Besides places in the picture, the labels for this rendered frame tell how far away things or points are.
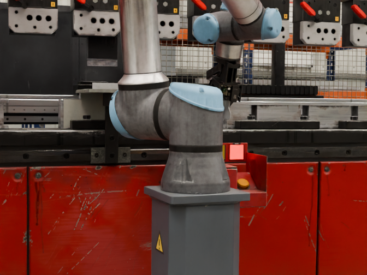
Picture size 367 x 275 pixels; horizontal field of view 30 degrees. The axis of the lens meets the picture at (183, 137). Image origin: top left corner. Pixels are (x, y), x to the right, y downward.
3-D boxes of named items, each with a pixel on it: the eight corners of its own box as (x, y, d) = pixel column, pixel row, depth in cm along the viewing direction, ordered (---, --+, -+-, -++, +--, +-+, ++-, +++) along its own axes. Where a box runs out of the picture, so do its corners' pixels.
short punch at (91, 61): (87, 65, 222) (87, 36, 222) (86, 65, 224) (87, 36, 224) (118, 66, 225) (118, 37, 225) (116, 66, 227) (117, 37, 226)
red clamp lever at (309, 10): (305, 0, 235) (324, 19, 238) (299, 1, 239) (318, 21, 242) (301, 4, 235) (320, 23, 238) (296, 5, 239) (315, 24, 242)
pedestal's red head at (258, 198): (202, 209, 195) (203, 146, 194) (185, 201, 210) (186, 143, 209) (267, 207, 201) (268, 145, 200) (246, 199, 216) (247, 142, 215)
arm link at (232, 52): (212, 37, 190) (240, 39, 193) (211, 53, 192) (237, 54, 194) (221, 45, 184) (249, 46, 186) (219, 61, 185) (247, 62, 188)
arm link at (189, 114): (204, 147, 140) (205, 81, 140) (152, 144, 148) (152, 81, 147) (234, 144, 150) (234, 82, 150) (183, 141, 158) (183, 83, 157)
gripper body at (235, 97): (215, 104, 189) (220, 61, 184) (205, 93, 196) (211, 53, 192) (241, 104, 191) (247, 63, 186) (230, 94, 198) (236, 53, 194)
